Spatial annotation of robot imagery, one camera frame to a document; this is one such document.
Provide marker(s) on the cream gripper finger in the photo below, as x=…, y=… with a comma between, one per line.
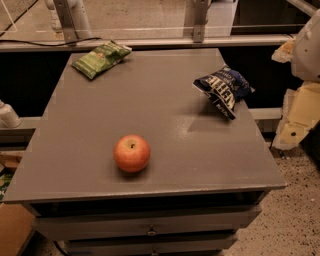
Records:
x=300, y=114
x=284, y=53

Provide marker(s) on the blue chip bag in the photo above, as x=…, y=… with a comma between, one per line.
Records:
x=224, y=88

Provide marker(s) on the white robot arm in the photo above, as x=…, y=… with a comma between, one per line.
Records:
x=305, y=63

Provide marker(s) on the green jalapeno chip bag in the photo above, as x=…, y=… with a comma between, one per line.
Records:
x=101, y=59

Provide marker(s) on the grey drawer cabinet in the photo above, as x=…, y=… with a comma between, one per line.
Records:
x=204, y=181

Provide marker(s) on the red apple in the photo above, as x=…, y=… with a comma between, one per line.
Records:
x=131, y=153

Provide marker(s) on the upper drawer knob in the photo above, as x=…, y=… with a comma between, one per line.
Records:
x=151, y=232

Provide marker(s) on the white pipe top left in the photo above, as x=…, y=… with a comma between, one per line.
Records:
x=79, y=16

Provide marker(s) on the white pipe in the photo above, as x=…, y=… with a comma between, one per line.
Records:
x=8, y=115
x=79, y=16

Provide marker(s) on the green printed box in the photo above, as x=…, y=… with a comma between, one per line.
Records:
x=5, y=179

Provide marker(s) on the cardboard box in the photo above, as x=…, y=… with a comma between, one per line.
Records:
x=15, y=220

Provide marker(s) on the right metal bracket post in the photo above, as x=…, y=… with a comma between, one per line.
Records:
x=196, y=18

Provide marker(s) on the metal bracket post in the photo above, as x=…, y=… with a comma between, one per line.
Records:
x=66, y=21
x=196, y=18

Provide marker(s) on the left metal bracket post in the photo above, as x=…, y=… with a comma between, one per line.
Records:
x=66, y=21

